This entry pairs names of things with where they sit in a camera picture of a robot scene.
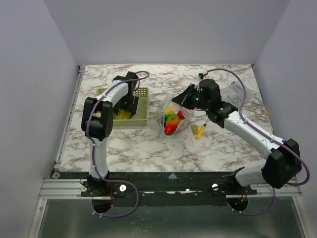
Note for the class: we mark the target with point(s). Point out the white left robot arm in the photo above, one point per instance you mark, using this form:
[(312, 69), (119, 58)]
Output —
[(97, 123)]

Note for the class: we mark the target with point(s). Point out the red tomato toy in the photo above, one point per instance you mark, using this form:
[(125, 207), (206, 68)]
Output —
[(180, 115)]

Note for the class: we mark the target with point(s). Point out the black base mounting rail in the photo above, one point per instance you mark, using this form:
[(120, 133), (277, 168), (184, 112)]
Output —
[(154, 188)]

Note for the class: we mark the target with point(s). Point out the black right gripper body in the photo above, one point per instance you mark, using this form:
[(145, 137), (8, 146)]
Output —
[(187, 94)]

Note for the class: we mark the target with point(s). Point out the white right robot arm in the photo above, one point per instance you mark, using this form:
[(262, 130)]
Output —
[(282, 156)]

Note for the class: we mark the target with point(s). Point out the green perforated plastic basket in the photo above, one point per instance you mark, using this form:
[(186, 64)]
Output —
[(142, 109)]

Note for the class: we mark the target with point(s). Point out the yellow hex key set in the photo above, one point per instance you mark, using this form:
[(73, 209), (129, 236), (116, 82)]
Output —
[(195, 129)]

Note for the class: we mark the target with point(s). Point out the yellow pear toy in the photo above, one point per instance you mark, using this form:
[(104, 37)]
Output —
[(168, 111)]

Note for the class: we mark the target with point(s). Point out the yellow handled screwdriver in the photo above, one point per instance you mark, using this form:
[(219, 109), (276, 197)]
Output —
[(201, 130)]

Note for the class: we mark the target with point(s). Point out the clear plastic screw box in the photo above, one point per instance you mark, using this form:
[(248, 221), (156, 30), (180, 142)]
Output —
[(234, 94)]

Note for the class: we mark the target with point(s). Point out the clear zip top bag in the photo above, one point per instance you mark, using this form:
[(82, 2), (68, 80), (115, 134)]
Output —
[(167, 102)]

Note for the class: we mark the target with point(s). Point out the yellow green starfruit toy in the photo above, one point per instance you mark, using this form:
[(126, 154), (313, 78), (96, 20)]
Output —
[(123, 115)]

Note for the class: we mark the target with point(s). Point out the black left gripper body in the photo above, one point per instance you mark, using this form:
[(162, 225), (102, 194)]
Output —
[(128, 103)]

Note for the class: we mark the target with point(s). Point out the green leaf toy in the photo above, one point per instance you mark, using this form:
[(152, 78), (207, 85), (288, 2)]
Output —
[(171, 117)]

